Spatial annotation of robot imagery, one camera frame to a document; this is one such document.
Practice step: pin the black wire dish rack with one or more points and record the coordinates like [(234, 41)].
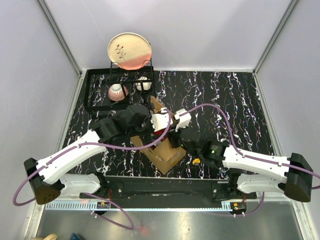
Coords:
[(98, 81)]

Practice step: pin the red item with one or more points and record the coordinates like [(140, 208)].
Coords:
[(160, 132)]

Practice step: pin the small white cup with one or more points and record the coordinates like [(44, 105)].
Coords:
[(140, 85)]

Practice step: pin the yellow utility knife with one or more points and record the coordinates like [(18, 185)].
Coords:
[(196, 162)]

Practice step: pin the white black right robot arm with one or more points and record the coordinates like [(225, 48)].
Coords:
[(291, 176)]

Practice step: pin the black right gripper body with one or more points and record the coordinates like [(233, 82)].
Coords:
[(175, 140)]

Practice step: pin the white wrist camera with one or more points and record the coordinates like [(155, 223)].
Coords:
[(182, 118), (161, 120)]

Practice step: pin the dark blue tray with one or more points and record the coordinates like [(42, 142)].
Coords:
[(74, 236)]

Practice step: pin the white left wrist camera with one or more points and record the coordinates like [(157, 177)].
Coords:
[(161, 120)]

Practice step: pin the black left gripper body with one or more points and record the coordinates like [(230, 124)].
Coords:
[(147, 128)]

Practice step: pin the pink patterned bowl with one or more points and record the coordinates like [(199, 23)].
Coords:
[(117, 92)]

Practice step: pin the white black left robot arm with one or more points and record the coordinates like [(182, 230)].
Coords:
[(49, 178)]

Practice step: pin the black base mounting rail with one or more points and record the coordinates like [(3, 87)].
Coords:
[(123, 187)]

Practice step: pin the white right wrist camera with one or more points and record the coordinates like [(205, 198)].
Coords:
[(182, 118)]

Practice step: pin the brown cardboard express box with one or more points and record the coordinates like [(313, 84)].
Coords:
[(163, 156)]

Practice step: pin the beige pink floral plate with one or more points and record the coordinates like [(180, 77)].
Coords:
[(129, 51)]

